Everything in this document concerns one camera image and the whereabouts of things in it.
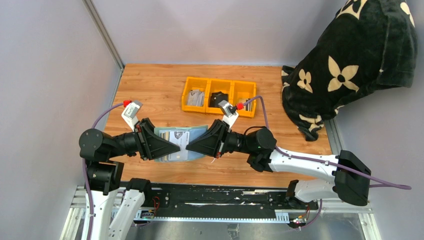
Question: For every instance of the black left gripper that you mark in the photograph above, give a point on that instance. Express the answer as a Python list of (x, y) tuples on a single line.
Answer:
[(149, 144)]

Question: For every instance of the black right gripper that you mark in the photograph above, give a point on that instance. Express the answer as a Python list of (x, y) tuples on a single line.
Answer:
[(213, 142)]

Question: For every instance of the white silver credit card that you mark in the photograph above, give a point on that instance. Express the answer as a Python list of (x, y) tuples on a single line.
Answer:
[(181, 139)]

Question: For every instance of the mint green leather card holder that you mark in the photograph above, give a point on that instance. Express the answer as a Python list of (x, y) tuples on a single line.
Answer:
[(195, 132)]

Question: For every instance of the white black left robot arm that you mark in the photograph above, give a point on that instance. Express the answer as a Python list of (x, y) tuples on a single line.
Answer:
[(103, 178)]

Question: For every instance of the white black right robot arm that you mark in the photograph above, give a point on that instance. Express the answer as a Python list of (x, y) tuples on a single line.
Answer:
[(342, 176)]

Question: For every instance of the silver cards in bin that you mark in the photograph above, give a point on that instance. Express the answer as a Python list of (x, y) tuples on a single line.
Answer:
[(195, 98)]

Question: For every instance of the striped beige cards in bin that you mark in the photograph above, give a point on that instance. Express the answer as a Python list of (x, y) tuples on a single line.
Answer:
[(245, 104)]

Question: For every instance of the yellow left plastic bin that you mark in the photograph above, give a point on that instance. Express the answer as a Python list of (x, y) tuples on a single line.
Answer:
[(190, 84)]

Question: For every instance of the yellow middle plastic bin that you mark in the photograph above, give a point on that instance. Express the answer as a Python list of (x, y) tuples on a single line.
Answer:
[(218, 85)]

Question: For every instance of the black floral blanket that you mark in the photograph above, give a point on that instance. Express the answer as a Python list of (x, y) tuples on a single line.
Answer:
[(370, 45)]

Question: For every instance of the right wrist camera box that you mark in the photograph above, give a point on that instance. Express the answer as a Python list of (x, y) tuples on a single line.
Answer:
[(230, 114)]

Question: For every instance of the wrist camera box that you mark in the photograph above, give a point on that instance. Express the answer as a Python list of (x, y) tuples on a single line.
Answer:
[(129, 114), (230, 114)]

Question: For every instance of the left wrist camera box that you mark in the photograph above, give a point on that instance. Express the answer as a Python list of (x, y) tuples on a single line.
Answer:
[(129, 114)]

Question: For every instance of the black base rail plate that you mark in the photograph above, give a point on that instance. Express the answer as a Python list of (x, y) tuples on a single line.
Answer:
[(214, 203)]

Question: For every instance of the aluminium frame post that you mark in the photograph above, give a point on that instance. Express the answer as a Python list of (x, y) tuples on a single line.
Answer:
[(97, 20)]

